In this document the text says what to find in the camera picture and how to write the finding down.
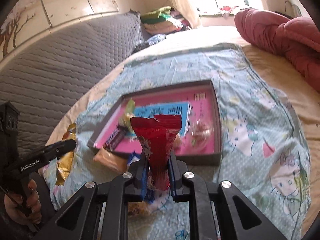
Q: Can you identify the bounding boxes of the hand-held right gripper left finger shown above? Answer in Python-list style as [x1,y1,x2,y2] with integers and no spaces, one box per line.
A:
[32,158,151,240]

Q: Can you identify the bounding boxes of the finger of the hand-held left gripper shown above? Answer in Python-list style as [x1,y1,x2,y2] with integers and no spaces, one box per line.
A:
[45,139,77,162]

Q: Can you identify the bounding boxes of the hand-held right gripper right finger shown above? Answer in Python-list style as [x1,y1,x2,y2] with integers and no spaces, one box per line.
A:
[167,153,288,240]

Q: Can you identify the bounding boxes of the gold yellow snack packet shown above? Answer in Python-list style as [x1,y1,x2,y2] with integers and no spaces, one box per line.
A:
[55,123,77,186]

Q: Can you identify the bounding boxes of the dark blue biscuit packet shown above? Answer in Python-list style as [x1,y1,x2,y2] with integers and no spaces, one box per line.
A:
[126,151,157,205]

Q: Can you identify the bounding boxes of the orange snack packet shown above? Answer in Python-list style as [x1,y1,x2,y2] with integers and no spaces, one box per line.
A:
[93,147,129,173]

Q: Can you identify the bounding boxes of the red snack packet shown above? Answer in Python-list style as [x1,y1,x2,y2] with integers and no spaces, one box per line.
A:
[130,114,182,192]

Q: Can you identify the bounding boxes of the brown chocolate bar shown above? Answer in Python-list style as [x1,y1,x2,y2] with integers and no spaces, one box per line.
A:
[104,127,128,151]

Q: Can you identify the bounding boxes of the small clear candy packet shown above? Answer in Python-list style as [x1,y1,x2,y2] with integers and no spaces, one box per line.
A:
[189,119,213,146]

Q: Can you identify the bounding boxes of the dark shallow cardboard box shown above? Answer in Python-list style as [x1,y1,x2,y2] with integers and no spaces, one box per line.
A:
[87,79,223,166]

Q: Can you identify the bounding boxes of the green yellow cake packet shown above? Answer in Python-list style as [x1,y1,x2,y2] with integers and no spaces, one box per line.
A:
[119,99,137,133]

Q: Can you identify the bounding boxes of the person's left hand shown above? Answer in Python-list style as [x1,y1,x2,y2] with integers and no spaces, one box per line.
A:
[4,179,43,225]

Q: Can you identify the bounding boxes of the pink book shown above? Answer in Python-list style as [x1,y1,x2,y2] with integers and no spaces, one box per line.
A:
[94,85,217,154]

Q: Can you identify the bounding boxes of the grey quilted headboard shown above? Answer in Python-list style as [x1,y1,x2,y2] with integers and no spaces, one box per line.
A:
[0,11,146,153]

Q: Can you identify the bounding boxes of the cartoon cat printed blanket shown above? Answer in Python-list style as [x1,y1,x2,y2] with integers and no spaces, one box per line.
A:
[50,44,312,240]

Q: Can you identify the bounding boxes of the dark blue cloth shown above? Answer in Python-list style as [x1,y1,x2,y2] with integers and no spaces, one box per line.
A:
[132,34,167,53]

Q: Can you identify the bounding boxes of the white wardrobe with tree print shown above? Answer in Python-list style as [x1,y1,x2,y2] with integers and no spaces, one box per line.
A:
[0,0,120,63]

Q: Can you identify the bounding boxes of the stack of folded clothes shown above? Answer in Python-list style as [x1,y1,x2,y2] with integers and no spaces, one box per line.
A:
[140,6,193,36]

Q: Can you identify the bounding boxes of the clothes on windowsill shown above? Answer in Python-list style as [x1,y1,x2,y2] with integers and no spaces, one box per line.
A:
[217,5,248,18]

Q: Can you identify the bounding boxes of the cream curtain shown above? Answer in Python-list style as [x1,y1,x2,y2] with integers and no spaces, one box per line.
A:
[162,0,202,29]

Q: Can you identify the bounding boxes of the pink quilt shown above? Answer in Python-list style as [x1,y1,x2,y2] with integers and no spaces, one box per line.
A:
[234,9,320,92]

